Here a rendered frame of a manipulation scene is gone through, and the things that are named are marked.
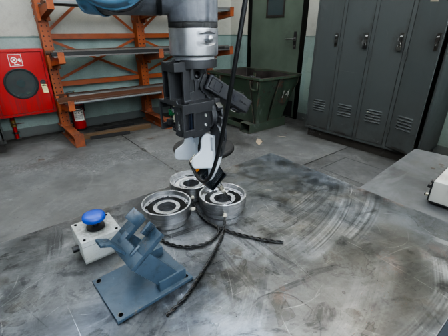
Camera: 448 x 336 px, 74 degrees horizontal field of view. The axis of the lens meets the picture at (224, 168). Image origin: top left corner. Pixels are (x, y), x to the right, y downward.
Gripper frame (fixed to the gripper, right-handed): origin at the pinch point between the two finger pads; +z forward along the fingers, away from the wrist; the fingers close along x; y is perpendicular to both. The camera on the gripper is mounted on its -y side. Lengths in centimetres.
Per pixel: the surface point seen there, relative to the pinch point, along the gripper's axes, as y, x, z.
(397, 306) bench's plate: -8.6, 33.8, 13.4
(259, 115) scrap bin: -241, -204, 69
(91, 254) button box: 21.9, -5.6, 11.6
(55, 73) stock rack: -58, -355, 19
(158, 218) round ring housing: 8.6, -5.3, 9.9
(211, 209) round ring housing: -1.9, -1.7, 10.4
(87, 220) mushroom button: 20.8, -7.8, 6.1
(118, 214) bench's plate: 12.2, -17.3, 13.3
